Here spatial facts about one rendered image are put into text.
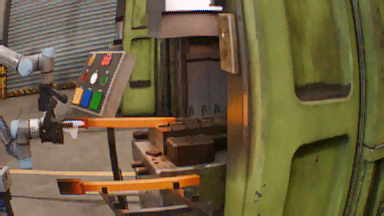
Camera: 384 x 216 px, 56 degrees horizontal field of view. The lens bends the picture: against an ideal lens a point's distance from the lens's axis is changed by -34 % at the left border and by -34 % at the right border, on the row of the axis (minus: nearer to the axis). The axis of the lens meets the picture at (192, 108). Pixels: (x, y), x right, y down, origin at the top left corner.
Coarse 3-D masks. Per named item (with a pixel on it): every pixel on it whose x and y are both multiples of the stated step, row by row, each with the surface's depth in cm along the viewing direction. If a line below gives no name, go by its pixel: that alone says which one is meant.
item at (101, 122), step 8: (64, 120) 153; (72, 120) 154; (80, 120) 155; (88, 120) 156; (96, 120) 157; (104, 120) 158; (112, 120) 159; (120, 120) 159; (128, 120) 160; (136, 120) 161; (144, 120) 162; (152, 120) 163; (160, 120) 163; (168, 120) 164
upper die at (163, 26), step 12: (156, 12) 157; (168, 12) 151; (180, 12) 152; (192, 12) 153; (204, 12) 155; (216, 12) 156; (156, 24) 157; (168, 24) 152; (180, 24) 153; (192, 24) 154; (204, 24) 155; (216, 24) 157; (156, 36) 157; (168, 36) 153; (180, 36) 154
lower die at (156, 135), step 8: (208, 120) 167; (216, 120) 168; (224, 120) 168; (152, 128) 170; (160, 128) 161; (168, 128) 161; (176, 128) 161; (184, 128) 160; (192, 128) 161; (208, 128) 162; (224, 128) 164; (152, 136) 172; (160, 136) 161; (168, 136) 159; (176, 136) 159; (160, 144) 162; (216, 144) 164; (224, 144) 165
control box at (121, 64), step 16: (96, 64) 213; (112, 64) 203; (128, 64) 202; (80, 80) 220; (96, 80) 208; (112, 80) 198; (128, 80) 204; (112, 96) 199; (96, 112) 198; (112, 112) 200
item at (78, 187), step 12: (60, 180) 119; (72, 180) 120; (132, 180) 130; (144, 180) 130; (156, 180) 131; (168, 180) 131; (180, 180) 132; (192, 180) 133; (60, 192) 119; (72, 192) 120; (84, 192) 121
